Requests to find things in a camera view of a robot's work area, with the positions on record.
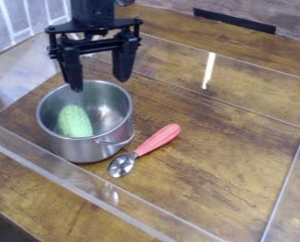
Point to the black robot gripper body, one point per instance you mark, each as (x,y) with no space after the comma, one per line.
(94,30)

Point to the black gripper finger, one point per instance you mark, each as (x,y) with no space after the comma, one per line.
(124,57)
(69,60)

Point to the green bitter gourd toy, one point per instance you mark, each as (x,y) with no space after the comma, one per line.
(73,122)

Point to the silver metal pot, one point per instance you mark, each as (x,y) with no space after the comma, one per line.
(108,105)

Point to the black wall strip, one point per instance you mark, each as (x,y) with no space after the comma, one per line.
(235,21)

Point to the red-handled metal spoon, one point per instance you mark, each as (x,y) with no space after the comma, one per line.
(122,164)

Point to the clear acrylic tray wall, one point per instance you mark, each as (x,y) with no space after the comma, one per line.
(208,188)

